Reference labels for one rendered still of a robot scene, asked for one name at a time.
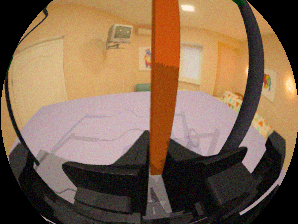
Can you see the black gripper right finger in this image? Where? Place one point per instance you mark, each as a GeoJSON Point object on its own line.
{"type": "Point", "coordinates": [185, 171]}

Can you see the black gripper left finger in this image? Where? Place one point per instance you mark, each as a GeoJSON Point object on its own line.
{"type": "Point", "coordinates": [129, 176]}

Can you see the orange handle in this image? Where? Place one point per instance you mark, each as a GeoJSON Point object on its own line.
{"type": "Point", "coordinates": [164, 69]}

